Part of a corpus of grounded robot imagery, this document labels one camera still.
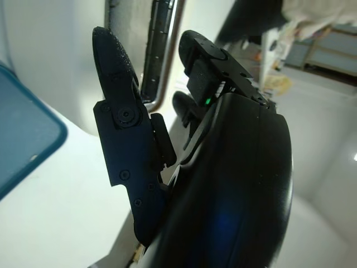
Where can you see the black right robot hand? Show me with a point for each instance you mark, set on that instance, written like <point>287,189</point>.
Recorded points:
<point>228,181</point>

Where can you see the cream two-slot toaster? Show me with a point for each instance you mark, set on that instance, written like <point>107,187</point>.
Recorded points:
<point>42,56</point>

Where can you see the blue plastic tray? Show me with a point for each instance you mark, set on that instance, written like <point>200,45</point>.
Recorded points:
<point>28,125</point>

